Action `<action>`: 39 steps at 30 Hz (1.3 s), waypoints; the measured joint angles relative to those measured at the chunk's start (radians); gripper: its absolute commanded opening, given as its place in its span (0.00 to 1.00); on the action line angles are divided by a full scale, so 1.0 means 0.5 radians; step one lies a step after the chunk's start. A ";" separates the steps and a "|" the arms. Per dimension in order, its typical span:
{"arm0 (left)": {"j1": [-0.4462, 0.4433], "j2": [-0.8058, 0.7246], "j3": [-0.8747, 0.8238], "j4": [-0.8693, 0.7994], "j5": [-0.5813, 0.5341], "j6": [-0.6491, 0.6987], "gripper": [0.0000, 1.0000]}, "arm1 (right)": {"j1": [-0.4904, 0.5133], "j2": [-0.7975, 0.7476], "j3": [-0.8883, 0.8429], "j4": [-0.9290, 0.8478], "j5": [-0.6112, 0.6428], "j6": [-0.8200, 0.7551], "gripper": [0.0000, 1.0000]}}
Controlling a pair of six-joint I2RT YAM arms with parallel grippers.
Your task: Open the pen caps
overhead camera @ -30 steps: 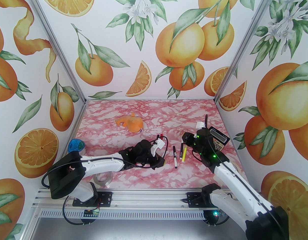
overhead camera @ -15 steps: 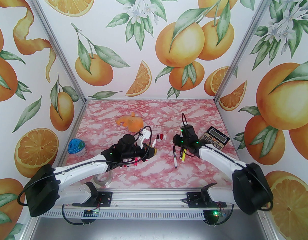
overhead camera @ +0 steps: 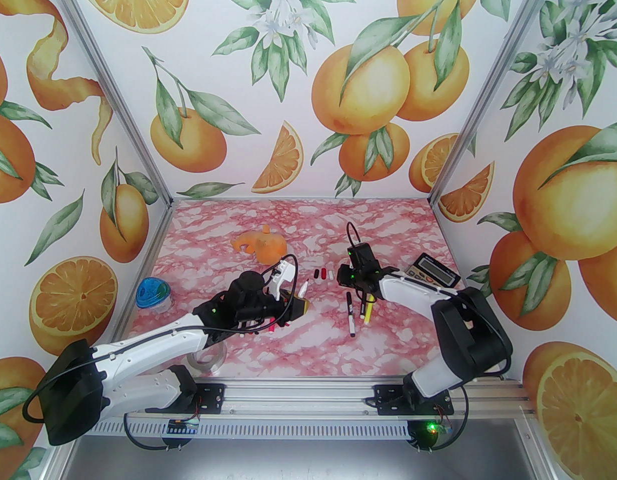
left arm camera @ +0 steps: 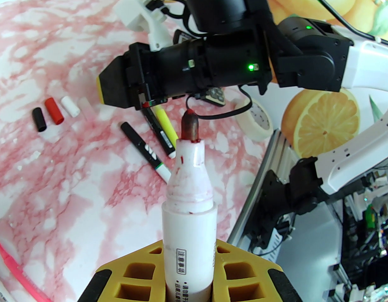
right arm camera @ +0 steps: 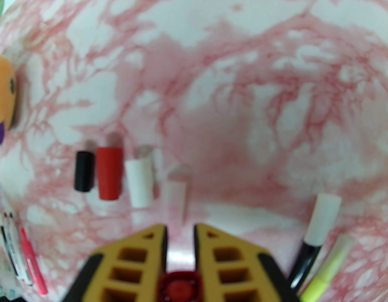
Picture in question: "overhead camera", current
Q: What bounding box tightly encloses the slotted aluminium strip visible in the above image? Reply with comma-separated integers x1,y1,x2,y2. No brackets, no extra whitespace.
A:
86,418,414,439

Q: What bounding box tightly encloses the small board green light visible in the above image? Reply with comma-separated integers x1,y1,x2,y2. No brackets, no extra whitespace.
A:
419,419,453,438

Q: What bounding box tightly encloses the black and grey calculator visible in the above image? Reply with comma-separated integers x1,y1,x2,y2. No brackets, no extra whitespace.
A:
405,254,462,291

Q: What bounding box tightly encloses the orange plastic toy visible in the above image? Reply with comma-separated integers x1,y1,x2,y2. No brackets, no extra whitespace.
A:
232,225,288,267

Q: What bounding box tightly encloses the black right camera cable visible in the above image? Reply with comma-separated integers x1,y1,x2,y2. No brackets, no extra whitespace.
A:
345,222,362,257

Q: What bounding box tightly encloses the black base cable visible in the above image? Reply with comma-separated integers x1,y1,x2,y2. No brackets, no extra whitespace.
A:
125,410,189,453

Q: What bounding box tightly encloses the aluminium corner post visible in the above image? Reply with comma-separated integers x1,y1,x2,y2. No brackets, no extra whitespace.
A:
430,0,547,204
48,0,173,204

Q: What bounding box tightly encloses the black camera cable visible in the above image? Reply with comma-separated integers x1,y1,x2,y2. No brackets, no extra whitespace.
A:
261,254,299,319
345,222,362,257

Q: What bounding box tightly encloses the clear tape roll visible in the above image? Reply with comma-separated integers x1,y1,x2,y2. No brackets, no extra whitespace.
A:
188,340,225,373

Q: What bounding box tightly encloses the black left camera cable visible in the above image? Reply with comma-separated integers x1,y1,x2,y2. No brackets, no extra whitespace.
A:
261,254,299,319

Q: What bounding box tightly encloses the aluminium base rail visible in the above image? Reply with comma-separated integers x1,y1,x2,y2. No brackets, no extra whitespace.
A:
93,374,535,421

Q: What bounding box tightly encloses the blue lidded plastic container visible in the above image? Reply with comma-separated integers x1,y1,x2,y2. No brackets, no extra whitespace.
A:
136,277,173,315

